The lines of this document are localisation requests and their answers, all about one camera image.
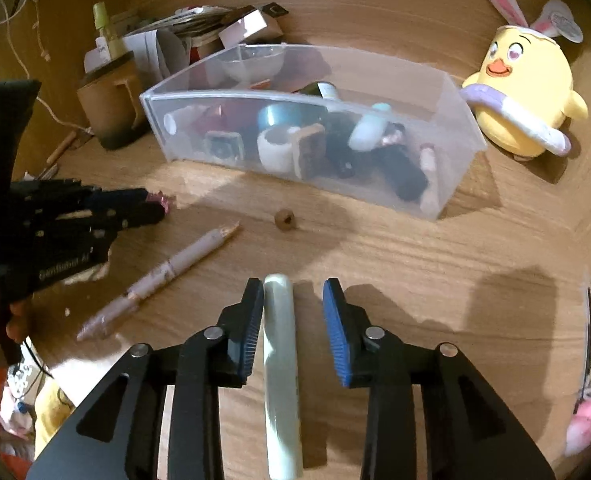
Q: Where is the brown mug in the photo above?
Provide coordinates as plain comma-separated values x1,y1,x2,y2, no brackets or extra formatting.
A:
76,51,151,151

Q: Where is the black container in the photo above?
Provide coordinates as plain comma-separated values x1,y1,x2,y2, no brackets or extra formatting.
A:
325,112,371,178

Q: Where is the dark green bottle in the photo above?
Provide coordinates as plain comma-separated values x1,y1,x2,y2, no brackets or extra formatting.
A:
295,81,339,103

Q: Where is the stack of papers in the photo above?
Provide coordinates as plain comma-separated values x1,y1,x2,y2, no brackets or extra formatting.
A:
135,5,236,36

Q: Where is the white cardboard box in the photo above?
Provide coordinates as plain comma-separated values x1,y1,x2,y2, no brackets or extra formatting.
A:
84,30,188,76

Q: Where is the small white box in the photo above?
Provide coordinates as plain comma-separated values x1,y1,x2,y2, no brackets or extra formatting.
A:
218,10,283,48

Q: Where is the small pink item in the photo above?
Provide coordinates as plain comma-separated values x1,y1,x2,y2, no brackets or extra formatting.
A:
145,191,177,211

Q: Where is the yellow cloth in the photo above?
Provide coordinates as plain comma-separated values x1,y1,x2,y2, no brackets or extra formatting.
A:
34,377,76,461

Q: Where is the brown square sponge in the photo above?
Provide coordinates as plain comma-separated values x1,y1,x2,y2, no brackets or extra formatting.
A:
292,124,326,180

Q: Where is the brown wooden stick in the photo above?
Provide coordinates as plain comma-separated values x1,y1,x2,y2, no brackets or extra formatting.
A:
45,130,78,166

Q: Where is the glass bowl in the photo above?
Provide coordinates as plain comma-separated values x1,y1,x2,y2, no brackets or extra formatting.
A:
218,47,285,83

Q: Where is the beige cord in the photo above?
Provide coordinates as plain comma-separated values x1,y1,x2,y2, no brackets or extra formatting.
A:
0,0,96,136

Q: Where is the small pink white bottle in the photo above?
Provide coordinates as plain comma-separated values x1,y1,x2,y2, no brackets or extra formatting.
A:
418,142,441,211

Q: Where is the white roll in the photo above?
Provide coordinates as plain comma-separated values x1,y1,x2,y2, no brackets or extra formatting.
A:
256,127,301,176

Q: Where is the blue tape roll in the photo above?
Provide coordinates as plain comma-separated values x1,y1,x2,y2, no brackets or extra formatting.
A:
256,102,321,133

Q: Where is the white bottle with teal cap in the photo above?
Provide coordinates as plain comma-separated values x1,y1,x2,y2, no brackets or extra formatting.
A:
348,102,393,152

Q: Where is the black cylinder in bin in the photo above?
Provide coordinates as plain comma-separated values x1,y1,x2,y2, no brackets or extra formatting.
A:
375,125,429,203

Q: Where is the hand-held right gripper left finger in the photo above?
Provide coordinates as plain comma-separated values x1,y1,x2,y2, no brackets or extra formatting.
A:
25,276,266,480

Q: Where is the yellow chick plush toy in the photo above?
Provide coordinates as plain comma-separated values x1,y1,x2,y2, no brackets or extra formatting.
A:
461,0,589,160

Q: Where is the pink plush charm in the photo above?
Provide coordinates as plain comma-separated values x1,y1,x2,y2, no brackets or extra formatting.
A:
565,380,591,457

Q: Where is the person's left hand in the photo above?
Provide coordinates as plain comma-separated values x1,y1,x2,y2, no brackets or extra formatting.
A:
5,300,31,343

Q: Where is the red and white carton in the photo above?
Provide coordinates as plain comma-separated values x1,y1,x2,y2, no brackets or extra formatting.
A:
175,105,246,136

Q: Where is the small brown bead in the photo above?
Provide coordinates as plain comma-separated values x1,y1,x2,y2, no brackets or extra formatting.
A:
274,208,299,231

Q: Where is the pink pen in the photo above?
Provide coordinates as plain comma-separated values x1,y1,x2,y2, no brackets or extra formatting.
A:
76,224,242,342

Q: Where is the green spray bottle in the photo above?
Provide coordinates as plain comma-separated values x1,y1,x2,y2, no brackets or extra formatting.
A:
92,1,126,61

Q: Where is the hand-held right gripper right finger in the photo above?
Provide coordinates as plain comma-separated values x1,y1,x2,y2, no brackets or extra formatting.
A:
323,277,559,480

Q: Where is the black framed square item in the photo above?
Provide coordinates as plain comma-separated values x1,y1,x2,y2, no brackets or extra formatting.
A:
204,130,243,161

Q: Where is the pale green plastic stick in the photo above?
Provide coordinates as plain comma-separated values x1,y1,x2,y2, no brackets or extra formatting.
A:
262,273,305,479

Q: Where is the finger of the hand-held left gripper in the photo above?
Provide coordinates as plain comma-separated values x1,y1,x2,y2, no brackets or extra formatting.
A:
12,178,148,209
54,203,167,239

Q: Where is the clear plastic bin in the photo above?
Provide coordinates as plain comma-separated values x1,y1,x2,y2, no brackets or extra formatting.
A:
139,43,488,223

